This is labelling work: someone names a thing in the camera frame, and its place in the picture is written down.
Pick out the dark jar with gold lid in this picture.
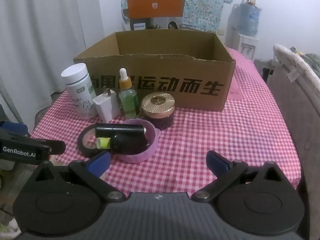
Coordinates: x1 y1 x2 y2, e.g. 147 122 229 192
141 92 175 130

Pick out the black tape roll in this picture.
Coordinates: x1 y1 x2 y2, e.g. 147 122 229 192
77 125 113 158

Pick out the black bottle with yellow-green cap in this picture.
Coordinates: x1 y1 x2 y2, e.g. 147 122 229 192
97 134 149 155

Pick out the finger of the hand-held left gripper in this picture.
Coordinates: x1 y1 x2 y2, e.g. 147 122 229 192
0 129 66 155
0 121 28 137

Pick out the floral wall cloth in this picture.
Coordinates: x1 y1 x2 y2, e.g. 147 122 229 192
121 0 233 30

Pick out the green blanket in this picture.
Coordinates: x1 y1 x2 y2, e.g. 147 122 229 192
297 52 320 78

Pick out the white curtain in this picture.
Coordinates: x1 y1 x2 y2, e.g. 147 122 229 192
0 0 105 135

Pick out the green dropper bottle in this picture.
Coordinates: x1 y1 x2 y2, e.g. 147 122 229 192
118 68 139 118

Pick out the printed box with orange flap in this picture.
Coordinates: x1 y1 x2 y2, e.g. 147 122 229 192
122 0 187 31

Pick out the white charger plug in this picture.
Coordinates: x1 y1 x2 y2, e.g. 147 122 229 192
93 87 121 123

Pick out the brown cardboard box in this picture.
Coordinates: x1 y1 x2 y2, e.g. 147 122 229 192
73 29 236 112

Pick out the beige mattress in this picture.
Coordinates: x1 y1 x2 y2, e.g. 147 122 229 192
267 44 320 240

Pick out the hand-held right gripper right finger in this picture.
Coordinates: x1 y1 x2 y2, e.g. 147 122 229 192
191 150 284 202

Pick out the pink checkered tablecloth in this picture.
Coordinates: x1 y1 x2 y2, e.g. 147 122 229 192
31 47 300 189

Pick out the pink plastic bowl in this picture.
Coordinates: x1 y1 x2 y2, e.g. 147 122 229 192
110 119 160 163

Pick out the white water dispenser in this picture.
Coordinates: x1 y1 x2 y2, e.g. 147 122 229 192
225 4 259 60

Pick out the black cylinder tube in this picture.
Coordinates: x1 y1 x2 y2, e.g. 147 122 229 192
95 123 147 138

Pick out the white supplement bottle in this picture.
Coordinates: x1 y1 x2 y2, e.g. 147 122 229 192
61 64 98 119

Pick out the blue water jug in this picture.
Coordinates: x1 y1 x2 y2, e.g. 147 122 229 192
237 2 260 37

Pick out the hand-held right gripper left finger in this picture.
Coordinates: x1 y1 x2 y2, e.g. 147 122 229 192
32 151 126 202

